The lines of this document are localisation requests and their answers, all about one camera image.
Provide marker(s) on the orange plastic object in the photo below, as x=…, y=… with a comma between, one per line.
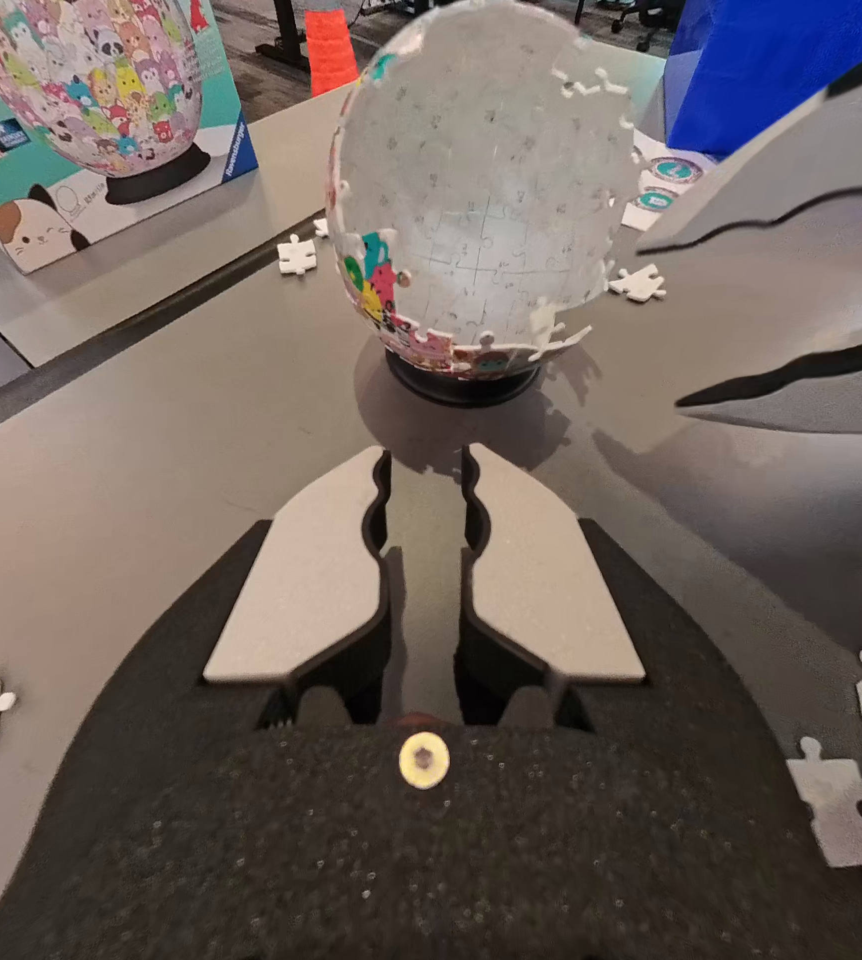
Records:
x=331, y=53

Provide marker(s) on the puzzle instruction leaflet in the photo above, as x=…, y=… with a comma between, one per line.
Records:
x=663, y=173

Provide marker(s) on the blue plastic bin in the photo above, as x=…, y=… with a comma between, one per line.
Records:
x=776, y=60

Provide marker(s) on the teal puzzle box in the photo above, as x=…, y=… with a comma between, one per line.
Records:
x=86, y=135

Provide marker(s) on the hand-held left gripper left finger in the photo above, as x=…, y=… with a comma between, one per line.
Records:
x=296, y=600

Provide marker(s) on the colourful puzzle ball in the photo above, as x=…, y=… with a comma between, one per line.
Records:
x=476, y=180

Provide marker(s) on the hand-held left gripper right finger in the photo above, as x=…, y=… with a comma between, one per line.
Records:
x=551, y=600

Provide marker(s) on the black ball stand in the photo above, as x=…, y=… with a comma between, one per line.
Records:
x=461, y=387

